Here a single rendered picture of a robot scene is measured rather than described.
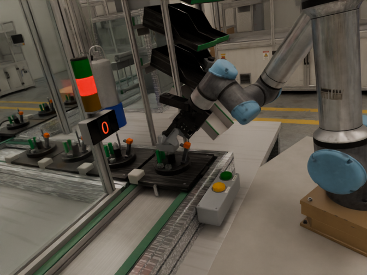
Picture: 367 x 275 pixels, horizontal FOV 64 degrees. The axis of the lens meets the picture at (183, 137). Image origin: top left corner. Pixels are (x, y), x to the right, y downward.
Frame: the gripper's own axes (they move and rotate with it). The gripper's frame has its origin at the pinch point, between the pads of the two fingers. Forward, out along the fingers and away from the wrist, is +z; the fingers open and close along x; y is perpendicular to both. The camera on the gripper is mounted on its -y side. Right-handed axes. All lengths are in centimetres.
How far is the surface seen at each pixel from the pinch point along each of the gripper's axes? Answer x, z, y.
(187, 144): -0.9, -4.7, 7.8
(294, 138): 238, 71, 83
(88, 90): -20.6, -10.5, -23.0
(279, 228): -10.1, -11.6, 45.4
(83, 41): 78, 50, -99
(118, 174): -10.2, 20.6, -4.4
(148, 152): 8.5, 19.6, -3.4
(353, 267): -19, -25, 59
